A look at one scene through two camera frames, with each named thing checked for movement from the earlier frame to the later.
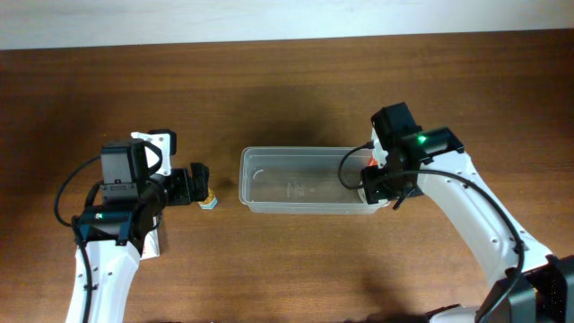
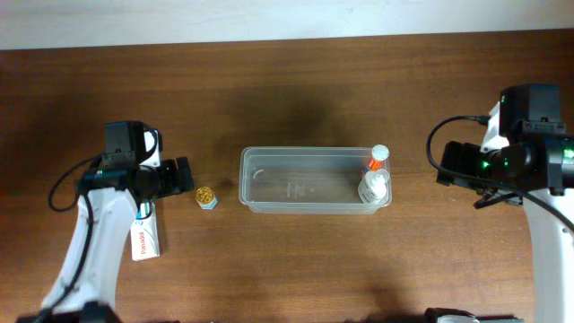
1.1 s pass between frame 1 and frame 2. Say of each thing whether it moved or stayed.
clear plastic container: stayed
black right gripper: moved
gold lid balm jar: stayed
